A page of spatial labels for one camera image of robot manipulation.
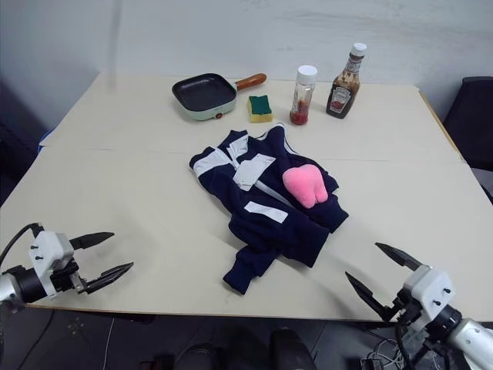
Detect yellow green sponge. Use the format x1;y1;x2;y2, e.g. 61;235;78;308
246;94;275;125

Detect navy blue zip jacket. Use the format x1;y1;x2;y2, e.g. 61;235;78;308
188;122;350;296

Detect tangled floor cables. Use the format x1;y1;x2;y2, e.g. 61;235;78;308
360;338;406;370

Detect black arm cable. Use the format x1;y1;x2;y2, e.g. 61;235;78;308
0;222;42;264
394;318;429;370

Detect pink plush toy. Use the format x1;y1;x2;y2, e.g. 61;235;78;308
281;163;330;210

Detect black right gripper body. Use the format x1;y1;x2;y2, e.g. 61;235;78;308
391;287;428;329

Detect clear bottle with white cap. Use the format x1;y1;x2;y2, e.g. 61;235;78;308
289;65;319;126

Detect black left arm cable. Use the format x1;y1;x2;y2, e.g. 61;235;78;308
0;222;42;264

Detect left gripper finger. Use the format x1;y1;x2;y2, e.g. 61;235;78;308
82;261;135;296
69;231;116;251

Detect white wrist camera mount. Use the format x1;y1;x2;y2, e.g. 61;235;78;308
28;230;75;298
401;264;456;321

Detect mint green square frying pan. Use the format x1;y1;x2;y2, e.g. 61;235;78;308
171;72;268;124

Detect Heinz ketchup bottle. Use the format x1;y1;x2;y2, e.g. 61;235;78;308
325;42;368;119

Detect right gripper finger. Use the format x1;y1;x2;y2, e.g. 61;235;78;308
344;271;397;322
374;241;424;272

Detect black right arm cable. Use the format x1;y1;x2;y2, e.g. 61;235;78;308
394;318;429;370

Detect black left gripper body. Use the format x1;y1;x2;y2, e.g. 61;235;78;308
49;260;89;296

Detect dark chair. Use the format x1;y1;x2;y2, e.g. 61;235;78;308
441;76;493;173

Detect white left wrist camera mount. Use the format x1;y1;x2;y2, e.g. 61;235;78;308
28;230;75;298

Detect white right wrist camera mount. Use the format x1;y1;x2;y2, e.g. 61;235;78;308
401;264;456;321

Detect dark purple furniture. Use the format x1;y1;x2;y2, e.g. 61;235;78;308
0;76;52;207

